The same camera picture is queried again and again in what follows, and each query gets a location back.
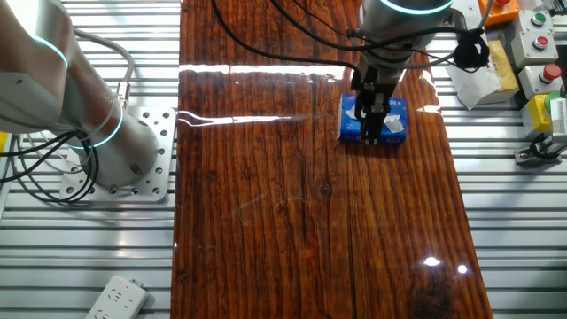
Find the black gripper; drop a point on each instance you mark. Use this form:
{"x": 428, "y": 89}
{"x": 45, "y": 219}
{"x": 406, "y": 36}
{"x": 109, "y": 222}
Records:
{"x": 376, "y": 82}

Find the grey two-button control box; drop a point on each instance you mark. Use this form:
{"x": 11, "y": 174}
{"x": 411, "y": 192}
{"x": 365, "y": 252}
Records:
{"x": 529, "y": 49}

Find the grey box red mushroom button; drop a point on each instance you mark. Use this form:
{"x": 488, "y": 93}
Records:
{"x": 533, "y": 84}

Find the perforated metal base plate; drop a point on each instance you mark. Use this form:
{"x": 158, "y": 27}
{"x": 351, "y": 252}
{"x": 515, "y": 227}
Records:
{"x": 164, "y": 133}

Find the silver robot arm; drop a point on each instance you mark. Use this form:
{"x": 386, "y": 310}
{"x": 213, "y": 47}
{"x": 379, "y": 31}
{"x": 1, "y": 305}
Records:
{"x": 44, "y": 88}

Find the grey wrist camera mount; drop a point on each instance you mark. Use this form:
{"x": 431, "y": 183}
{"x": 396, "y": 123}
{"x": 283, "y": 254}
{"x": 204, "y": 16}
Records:
{"x": 465, "y": 15}

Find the orange box with red button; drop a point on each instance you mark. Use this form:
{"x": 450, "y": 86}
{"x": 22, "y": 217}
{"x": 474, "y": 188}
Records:
{"x": 500, "y": 11}

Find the yellow box with green button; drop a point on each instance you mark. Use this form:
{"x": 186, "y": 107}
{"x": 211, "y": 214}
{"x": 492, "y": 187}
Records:
{"x": 536, "y": 115}

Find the brown wooden board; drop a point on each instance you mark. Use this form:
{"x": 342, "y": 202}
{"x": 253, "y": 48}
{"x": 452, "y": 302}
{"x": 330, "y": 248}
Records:
{"x": 266, "y": 199}

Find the large creased white tissue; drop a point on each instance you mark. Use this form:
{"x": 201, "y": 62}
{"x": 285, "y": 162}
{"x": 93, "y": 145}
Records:
{"x": 474, "y": 88}

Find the white power strip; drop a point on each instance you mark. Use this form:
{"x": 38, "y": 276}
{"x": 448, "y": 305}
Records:
{"x": 117, "y": 301}

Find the aluminium camera bracket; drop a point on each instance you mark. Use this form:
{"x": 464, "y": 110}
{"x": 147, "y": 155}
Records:
{"x": 525, "y": 156}

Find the blue tissue pack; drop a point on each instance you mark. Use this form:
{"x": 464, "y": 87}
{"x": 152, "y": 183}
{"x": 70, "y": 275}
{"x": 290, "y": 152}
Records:
{"x": 347, "y": 130}

